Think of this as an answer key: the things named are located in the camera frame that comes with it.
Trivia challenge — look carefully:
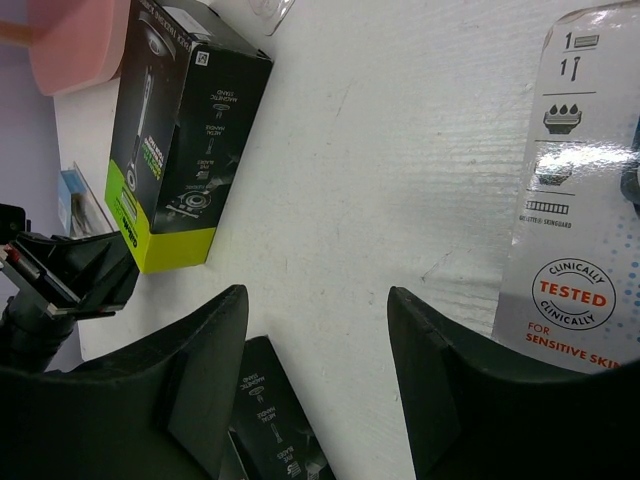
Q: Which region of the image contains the white Gillette razor pack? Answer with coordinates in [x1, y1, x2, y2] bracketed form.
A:
[492, 1, 639, 373]

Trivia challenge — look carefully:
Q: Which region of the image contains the black green razor box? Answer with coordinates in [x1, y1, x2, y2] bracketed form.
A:
[105, 0, 273, 274]
[219, 336, 336, 480]

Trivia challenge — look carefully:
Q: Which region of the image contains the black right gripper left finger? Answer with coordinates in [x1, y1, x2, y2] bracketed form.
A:
[1, 285, 249, 479]

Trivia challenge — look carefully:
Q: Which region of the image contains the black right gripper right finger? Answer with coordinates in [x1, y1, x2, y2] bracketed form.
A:
[387, 287, 639, 479]

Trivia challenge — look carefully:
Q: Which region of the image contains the pink three-tier shelf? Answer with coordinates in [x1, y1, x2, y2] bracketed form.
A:
[1, 0, 131, 97]

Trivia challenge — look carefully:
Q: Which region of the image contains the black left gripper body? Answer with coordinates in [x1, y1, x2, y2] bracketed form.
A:
[1, 204, 138, 372]

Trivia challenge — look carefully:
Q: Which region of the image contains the clear blister razor pack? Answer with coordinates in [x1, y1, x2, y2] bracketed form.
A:
[57, 163, 115, 239]
[248, 0, 295, 36]

